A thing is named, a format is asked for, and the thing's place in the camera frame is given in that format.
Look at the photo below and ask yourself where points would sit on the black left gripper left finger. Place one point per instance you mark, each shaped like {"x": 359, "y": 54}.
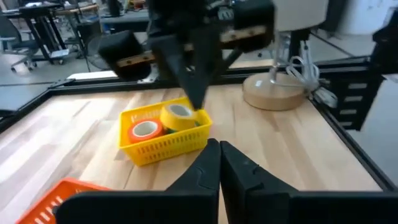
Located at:
{"x": 155, "y": 208}

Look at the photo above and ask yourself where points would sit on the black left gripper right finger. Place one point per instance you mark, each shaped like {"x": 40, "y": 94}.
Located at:
{"x": 280, "y": 208}

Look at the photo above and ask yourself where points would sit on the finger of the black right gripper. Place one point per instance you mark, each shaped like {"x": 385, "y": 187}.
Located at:
{"x": 211, "y": 56}
{"x": 174, "y": 62}

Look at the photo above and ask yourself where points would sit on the yellow tape roll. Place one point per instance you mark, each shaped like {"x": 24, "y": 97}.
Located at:
{"x": 174, "y": 123}

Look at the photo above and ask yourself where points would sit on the orange tape roll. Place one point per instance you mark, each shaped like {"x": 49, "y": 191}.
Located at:
{"x": 133, "y": 137}

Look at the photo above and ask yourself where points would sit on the yellow plastic basket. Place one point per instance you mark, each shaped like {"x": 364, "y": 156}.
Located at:
{"x": 133, "y": 155}

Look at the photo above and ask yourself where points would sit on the white shade wooden base lamp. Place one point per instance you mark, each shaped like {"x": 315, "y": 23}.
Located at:
{"x": 273, "y": 93}

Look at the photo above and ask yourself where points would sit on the black floor fan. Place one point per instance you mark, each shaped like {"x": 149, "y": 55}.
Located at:
{"x": 93, "y": 53}

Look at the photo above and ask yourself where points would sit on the black box unit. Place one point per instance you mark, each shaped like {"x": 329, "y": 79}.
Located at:
{"x": 88, "y": 31}

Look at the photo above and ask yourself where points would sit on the orange plastic basket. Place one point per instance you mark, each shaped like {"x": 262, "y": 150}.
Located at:
{"x": 66, "y": 183}

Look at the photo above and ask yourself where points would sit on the black box with white labels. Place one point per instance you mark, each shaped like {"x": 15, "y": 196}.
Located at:
{"x": 370, "y": 102}

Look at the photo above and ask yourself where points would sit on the black office desk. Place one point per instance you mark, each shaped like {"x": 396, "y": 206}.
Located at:
{"x": 37, "y": 7}

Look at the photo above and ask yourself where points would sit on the blue office chair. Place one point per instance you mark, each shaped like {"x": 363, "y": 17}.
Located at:
{"x": 18, "y": 45}

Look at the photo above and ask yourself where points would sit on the black aluminium table frame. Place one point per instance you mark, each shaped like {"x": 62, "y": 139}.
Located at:
{"x": 93, "y": 84}

